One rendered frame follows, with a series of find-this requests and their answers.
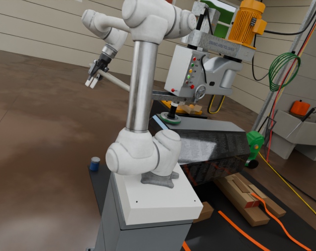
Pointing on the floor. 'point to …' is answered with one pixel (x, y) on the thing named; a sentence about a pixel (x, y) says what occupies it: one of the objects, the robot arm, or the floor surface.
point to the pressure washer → (256, 145)
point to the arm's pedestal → (135, 229)
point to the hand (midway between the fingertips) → (91, 82)
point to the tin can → (94, 163)
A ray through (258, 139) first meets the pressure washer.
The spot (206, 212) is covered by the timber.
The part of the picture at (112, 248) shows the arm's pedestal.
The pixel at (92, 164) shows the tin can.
